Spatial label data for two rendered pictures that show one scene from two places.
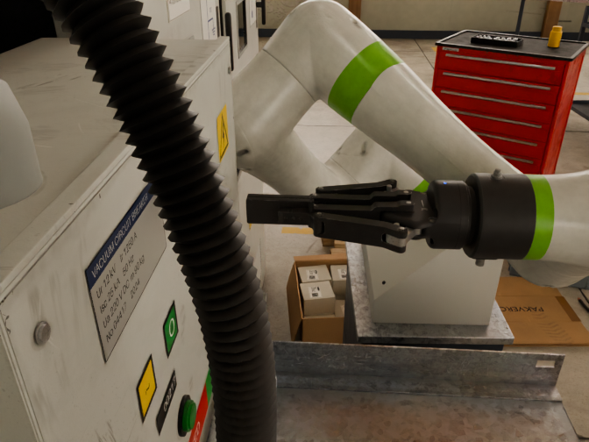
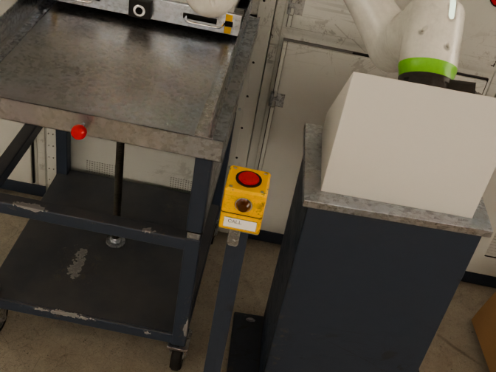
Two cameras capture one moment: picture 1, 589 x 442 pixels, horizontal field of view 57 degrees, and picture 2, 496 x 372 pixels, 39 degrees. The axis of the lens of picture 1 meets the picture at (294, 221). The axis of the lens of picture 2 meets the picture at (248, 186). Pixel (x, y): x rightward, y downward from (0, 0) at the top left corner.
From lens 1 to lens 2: 181 cm
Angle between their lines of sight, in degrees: 71
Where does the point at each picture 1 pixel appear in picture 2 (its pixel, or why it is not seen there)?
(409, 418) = (193, 79)
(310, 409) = (207, 52)
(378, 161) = (401, 20)
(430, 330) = (313, 158)
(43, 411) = not seen: outside the picture
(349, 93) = not seen: outside the picture
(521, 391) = (205, 121)
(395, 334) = (307, 139)
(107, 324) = not seen: outside the picture
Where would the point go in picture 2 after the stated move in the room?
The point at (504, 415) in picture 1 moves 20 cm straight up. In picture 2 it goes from (188, 110) to (198, 29)
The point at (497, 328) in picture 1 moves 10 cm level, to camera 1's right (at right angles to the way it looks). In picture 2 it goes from (317, 194) to (317, 223)
